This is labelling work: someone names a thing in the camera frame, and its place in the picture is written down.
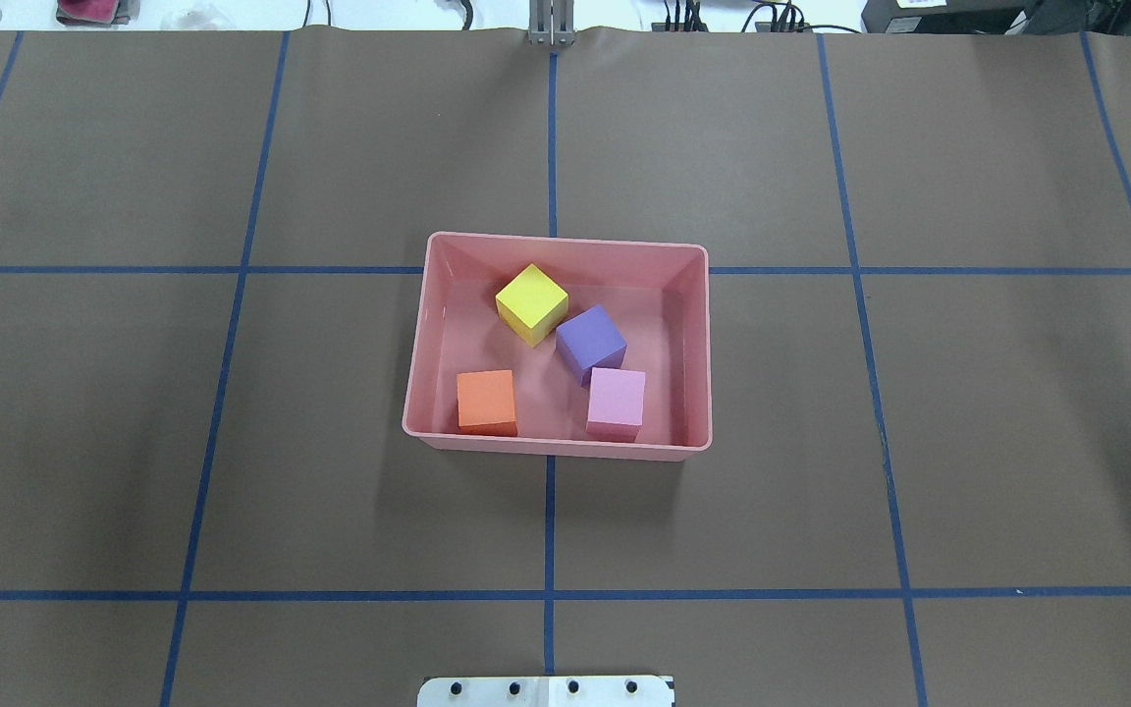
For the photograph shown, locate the orange foam block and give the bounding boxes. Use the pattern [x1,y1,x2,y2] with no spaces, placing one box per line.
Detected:
[455,368,519,437]

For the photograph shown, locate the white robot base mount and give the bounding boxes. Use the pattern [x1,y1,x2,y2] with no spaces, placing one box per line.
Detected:
[416,675,676,706]

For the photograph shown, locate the brown paper table cover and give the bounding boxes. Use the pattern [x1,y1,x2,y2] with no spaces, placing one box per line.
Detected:
[0,27,1131,706]

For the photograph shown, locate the pink foam block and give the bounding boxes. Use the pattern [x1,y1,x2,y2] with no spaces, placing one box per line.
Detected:
[585,367,647,443]

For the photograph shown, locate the black equipment box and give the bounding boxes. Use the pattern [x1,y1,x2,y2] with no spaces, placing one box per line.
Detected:
[861,1,1131,36]

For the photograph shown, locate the purple foam block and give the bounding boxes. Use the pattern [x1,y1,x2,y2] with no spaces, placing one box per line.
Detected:
[554,304,628,388]

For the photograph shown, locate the pink plastic bin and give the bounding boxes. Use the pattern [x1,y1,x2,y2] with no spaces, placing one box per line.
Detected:
[403,232,714,462]

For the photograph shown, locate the yellow foam block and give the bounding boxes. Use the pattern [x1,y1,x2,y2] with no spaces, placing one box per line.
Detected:
[495,264,569,348]

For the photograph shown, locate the metal camera post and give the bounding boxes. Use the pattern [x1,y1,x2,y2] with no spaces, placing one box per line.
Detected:
[528,0,577,48]

